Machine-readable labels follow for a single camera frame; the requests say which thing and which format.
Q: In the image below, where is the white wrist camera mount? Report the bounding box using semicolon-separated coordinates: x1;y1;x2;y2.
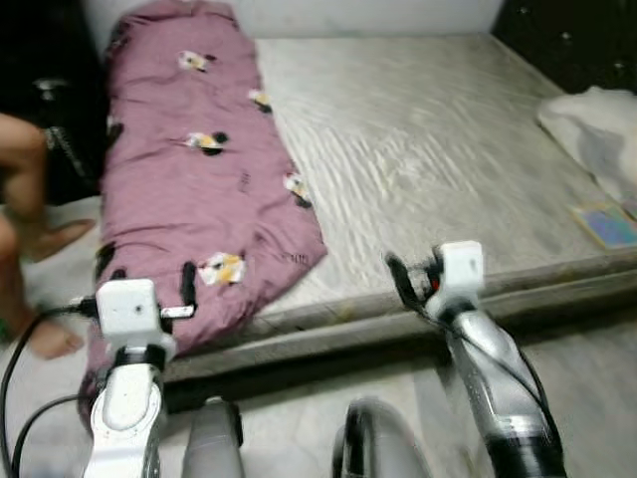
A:
94;279;180;361
435;241;486;318

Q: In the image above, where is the grey left robot leg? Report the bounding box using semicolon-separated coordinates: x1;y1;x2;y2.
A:
182;396;247;478

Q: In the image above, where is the grey right robot leg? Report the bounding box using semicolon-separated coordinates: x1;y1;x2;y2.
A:
333;398;439;478

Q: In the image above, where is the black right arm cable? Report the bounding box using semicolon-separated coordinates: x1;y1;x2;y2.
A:
393;289;558;429

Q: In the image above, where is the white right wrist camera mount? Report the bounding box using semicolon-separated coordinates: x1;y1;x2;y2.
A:
435;241;486;318

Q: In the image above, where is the purple blanket with cartoon print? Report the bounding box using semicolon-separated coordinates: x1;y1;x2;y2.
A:
80;0;329;399

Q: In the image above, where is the blue yellow children's book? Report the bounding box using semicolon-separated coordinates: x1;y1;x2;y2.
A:
572;202;637;252

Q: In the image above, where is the black bag with white print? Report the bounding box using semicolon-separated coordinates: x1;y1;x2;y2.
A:
35;78;101;205

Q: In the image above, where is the grey bed base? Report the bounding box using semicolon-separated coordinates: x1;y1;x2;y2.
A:
164;269;637;409

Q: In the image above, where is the black bedside cabinet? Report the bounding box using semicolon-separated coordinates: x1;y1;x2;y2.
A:
0;0;110;205

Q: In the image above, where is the white quilted mattress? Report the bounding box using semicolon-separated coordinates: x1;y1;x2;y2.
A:
164;35;637;345

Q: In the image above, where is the grey robot leg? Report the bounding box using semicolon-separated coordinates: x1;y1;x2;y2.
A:
333;398;439;478
182;396;247;478

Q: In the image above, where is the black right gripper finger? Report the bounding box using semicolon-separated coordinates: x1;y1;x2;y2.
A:
385;253;417;308

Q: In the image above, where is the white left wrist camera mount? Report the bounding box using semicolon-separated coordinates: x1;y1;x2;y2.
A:
94;279;180;361

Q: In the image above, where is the white pillow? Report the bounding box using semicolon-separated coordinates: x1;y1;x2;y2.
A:
537;87;637;215

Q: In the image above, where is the dark tufted headboard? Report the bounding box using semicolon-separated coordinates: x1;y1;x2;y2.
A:
493;0;637;96

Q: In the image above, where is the person in grey shorts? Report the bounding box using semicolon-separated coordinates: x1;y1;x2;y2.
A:
0;112;99;361

